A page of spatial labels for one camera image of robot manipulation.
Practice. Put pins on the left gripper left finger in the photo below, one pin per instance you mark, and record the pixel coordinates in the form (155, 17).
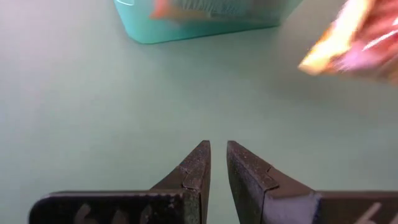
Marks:
(186, 199)

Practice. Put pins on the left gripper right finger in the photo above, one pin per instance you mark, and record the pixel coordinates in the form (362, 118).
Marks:
(264, 199)

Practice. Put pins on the red-striped Maruchan noodle packet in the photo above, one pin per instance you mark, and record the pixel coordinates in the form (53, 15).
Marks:
(357, 40)

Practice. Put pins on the green table mat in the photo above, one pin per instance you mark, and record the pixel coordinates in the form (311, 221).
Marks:
(155, 109)

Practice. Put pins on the teal plastic bin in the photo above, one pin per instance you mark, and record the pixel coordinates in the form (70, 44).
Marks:
(155, 31)

